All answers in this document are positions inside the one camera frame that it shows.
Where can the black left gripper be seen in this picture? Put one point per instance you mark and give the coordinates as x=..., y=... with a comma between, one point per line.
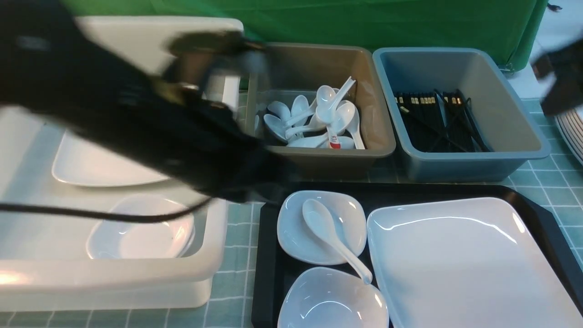
x=199, y=143

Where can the white ceramic soup spoon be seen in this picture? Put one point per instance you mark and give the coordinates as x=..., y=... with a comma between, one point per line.
x=319, y=219

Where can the white shallow bowl with spoon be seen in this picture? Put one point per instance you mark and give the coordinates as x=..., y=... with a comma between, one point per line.
x=298, y=241

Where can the white deep bowl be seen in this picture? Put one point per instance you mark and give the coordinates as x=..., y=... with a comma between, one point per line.
x=322, y=297

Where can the large white rice plate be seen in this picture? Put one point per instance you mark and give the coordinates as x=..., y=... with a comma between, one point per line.
x=468, y=263

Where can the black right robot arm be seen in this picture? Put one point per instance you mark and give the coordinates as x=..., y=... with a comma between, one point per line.
x=566, y=64

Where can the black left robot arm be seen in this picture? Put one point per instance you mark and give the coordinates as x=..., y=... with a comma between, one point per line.
x=50, y=67

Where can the white square plate in tub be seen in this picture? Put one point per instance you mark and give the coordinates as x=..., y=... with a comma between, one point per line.
x=79, y=162

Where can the grey-brown spoon bin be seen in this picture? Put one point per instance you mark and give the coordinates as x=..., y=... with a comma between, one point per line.
x=300, y=70

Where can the pile of white spoons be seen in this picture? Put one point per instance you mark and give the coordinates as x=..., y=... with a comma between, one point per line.
x=330, y=120

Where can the white bowl in tub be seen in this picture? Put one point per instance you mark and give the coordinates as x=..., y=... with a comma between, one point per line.
x=121, y=240

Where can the black serving tray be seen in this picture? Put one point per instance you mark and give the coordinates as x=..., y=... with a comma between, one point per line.
x=276, y=270

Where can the large white plastic tub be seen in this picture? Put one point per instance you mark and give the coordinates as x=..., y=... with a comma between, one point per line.
x=44, y=264

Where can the pile of black chopsticks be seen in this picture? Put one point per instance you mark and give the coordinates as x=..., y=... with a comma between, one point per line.
x=441, y=122

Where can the blue-grey chopstick bin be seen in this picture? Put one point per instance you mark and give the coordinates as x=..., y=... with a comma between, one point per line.
x=501, y=118

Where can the green backdrop cloth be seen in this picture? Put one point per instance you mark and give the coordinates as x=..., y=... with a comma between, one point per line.
x=500, y=28

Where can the green checked tablecloth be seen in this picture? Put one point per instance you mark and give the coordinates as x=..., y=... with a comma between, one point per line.
x=28, y=148

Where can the stack of white plates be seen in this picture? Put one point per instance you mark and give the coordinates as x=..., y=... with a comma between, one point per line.
x=570, y=125

